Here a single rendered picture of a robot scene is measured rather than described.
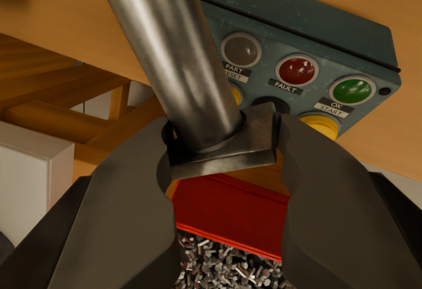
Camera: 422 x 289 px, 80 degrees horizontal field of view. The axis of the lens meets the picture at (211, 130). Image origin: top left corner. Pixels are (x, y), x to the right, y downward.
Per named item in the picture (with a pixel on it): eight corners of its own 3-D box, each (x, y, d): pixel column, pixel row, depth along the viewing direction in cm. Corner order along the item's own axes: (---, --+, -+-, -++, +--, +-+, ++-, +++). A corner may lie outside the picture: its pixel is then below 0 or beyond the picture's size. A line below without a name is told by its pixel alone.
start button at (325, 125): (322, 141, 20) (322, 154, 19) (287, 129, 20) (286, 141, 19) (346, 121, 17) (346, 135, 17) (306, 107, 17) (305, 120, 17)
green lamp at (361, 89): (355, 107, 16) (365, 114, 15) (323, 95, 16) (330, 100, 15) (371, 79, 15) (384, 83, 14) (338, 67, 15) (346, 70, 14)
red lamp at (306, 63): (304, 88, 16) (309, 93, 15) (271, 76, 16) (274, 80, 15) (318, 59, 15) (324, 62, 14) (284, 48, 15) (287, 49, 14)
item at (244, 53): (252, 70, 16) (253, 73, 15) (219, 58, 16) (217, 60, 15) (264, 40, 15) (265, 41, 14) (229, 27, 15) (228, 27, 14)
